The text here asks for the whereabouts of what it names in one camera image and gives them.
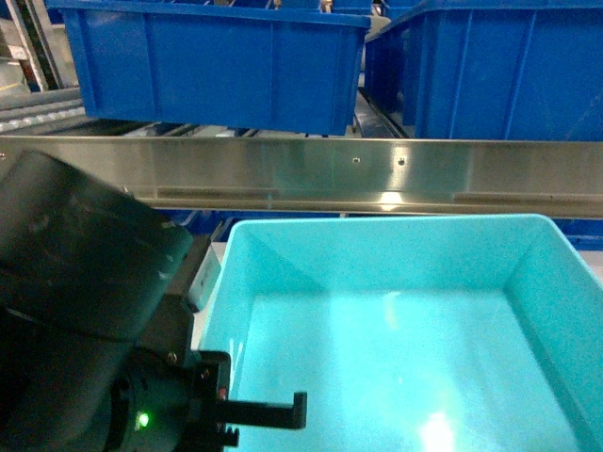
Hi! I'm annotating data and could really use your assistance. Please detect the grey conveyor rollers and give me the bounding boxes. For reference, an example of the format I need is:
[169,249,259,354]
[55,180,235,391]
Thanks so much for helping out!
[1,89,86,135]

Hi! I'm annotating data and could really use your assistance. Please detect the black hooked gripper finger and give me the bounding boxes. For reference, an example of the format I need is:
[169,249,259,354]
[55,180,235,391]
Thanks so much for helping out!
[220,392,307,429]

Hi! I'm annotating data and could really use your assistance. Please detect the blue bin upper left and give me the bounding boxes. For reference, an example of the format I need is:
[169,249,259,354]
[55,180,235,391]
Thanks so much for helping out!
[49,1,370,136]

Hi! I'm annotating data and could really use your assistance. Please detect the blue bin upper right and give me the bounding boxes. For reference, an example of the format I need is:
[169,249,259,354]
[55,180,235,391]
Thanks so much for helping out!
[365,1,602,141]

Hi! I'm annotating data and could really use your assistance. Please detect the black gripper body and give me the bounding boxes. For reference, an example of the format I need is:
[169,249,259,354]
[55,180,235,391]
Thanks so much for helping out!
[105,348,239,451]

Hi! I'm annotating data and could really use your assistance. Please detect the steel shelf front rail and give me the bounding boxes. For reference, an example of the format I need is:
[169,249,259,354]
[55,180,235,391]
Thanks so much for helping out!
[1,137,602,219]

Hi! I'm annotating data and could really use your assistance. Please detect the teal plastic bin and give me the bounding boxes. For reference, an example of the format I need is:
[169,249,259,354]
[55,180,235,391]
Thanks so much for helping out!
[201,215,602,451]

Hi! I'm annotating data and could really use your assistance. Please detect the blue bin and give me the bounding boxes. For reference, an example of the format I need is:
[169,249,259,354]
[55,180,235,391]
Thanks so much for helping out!
[49,1,370,136]
[365,1,602,141]

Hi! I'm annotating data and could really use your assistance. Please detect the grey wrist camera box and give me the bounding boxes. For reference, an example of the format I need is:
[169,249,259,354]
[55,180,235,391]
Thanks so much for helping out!
[159,234,222,350]

